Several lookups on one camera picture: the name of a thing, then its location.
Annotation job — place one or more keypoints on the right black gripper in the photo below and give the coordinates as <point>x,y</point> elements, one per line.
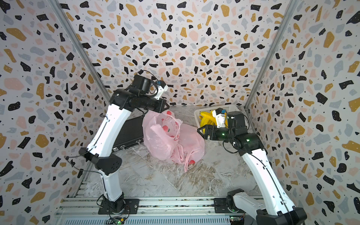
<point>209,128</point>

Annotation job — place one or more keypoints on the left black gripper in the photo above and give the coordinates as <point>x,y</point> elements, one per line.
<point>161,108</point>

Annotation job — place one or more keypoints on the pink plastic bag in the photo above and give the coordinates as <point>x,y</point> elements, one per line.
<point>168,138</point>

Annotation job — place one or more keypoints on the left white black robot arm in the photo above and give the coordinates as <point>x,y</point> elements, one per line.
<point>99,151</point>

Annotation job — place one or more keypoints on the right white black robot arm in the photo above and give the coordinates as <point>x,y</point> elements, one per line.
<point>277,208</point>

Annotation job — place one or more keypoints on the yellow banana bunch in basket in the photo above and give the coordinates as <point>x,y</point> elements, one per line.
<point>207,119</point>

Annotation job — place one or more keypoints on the black flat case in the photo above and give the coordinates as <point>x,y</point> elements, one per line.
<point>130,135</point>

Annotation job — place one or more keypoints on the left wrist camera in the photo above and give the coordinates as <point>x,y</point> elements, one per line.
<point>161,88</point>

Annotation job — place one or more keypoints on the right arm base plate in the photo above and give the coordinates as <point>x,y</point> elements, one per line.
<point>222,205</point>

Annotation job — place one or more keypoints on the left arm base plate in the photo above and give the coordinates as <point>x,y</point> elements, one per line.
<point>119,207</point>

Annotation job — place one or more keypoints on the aluminium front rail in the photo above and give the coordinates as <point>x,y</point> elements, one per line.
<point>151,211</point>

